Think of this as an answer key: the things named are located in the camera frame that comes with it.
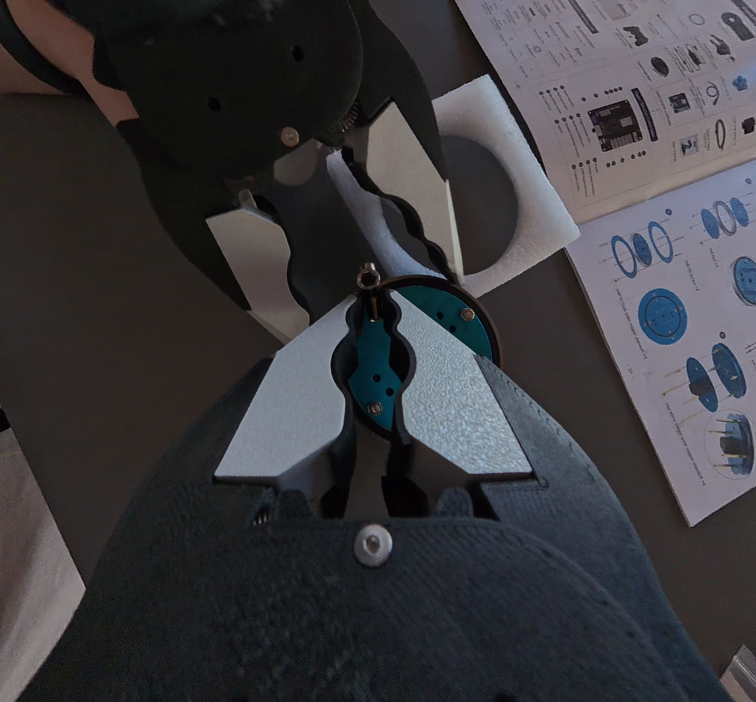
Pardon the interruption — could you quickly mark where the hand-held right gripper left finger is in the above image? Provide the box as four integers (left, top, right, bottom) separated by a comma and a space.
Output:
214, 295, 359, 502

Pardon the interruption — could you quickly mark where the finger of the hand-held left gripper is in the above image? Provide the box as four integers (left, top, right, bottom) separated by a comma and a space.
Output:
204, 188, 313, 345
344, 99, 465, 286

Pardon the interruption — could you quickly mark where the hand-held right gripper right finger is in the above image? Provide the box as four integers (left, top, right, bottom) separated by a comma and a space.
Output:
387, 288, 534, 477

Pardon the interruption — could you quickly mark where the blue disc with black rim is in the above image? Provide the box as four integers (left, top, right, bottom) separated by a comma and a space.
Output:
347, 274, 502, 442

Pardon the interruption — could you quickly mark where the metal cross socket wrench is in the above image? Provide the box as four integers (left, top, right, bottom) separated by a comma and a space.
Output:
356, 262, 385, 322

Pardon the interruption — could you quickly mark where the person's left hand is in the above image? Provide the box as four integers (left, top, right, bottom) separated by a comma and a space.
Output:
0, 0, 141, 122

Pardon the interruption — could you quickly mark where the white foam sheet with hole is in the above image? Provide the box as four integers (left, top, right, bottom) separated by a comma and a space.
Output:
326, 75, 582, 297

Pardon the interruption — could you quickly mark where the instruction sheet with circuit board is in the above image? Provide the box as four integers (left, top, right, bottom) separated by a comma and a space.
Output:
444, 0, 756, 226

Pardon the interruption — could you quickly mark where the person's white t-shirt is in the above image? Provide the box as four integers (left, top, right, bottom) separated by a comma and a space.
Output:
0, 425, 86, 697

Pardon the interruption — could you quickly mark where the clear plastic parts bag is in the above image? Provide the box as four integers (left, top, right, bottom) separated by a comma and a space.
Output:
717, 646, 756, 702

